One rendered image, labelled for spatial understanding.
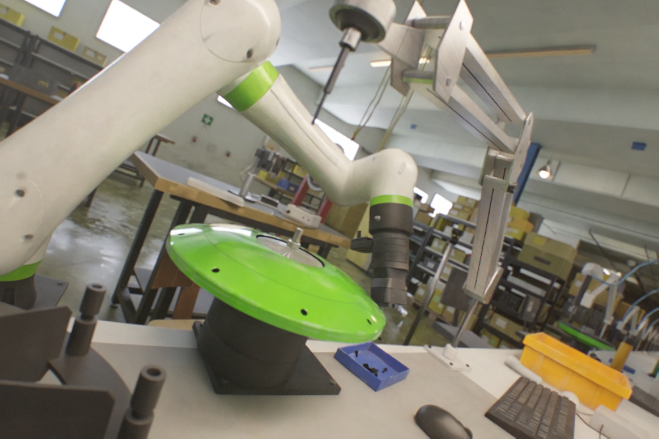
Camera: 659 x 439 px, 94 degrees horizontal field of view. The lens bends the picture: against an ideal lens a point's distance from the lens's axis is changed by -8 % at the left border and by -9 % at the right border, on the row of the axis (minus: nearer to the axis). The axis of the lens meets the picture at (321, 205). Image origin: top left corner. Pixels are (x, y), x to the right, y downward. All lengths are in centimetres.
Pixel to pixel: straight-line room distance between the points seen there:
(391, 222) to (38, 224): 55
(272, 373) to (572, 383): 108
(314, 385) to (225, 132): 925
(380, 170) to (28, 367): 62
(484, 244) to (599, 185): 850
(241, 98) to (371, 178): 31
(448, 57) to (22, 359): 43
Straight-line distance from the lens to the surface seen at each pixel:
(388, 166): 71
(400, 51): 34
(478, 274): 87
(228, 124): 965
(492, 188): 73
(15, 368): 32
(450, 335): 262
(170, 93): 46
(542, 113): 630
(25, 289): 72
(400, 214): 68
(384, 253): 67
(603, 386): 137
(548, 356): 137
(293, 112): 68
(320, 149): 72
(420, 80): 38
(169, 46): 46
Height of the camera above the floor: 118
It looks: 2 degrees down
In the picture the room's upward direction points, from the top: 24 degrees clockwise
